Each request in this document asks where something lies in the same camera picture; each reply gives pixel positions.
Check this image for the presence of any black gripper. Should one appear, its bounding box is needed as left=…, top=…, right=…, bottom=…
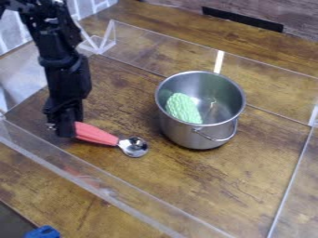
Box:
left=38, top=32, right=93, bottom=138

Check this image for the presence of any pink handled metal spoon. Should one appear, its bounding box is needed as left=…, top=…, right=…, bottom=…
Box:
left=75, top=122, right=149, bottom=158

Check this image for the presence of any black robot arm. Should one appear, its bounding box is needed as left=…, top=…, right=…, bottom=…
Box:
left=0, top=0, right=93, bottom=138

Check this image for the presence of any green knitted toy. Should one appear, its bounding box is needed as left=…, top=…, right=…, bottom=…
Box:
left=166, top=93, right=203, bottom=124

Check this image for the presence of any stainless steel pot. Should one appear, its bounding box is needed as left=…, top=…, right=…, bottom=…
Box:
left=155, top=71, right=246, bottom=150

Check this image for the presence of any blue object at bottom edge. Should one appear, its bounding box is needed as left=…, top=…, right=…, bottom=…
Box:
left=24, top=225, right=62, bottom=238

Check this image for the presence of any black strip on table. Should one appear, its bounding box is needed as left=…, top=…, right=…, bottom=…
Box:
left=202, top=7, right=285, bottom=33

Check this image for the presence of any clear acrylic corner bracket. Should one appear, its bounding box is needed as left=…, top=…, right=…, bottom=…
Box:
left=76, top=20, right=117, bottom=55

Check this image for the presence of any clear acrylic enclosure wall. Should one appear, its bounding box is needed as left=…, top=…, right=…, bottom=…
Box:
left=0, top=21, right=318, bottom=238

